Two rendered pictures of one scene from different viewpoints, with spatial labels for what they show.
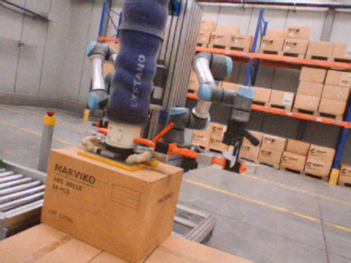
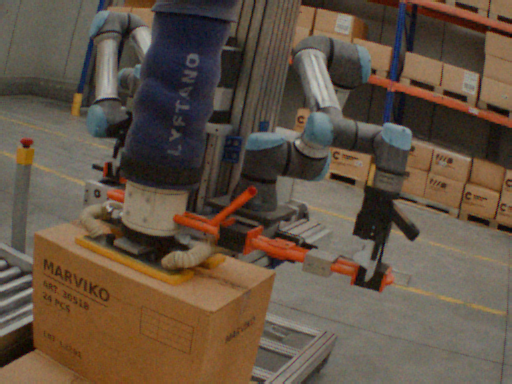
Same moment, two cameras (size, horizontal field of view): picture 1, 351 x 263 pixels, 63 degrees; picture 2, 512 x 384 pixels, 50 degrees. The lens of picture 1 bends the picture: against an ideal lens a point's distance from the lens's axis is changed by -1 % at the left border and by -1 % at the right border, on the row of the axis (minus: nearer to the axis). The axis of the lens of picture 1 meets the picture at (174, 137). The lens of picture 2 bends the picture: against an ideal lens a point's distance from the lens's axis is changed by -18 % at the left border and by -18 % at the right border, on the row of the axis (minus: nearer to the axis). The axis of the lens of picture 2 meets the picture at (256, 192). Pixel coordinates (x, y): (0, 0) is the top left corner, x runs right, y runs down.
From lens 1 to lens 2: 23 cm
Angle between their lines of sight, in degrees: 5
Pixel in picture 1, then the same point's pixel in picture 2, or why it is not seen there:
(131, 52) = (173, 50)
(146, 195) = (205, 332)
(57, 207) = (55, 329)
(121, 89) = (151, 120)
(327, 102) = not seen: outside the picture
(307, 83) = (497, 59)
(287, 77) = (467, 43)
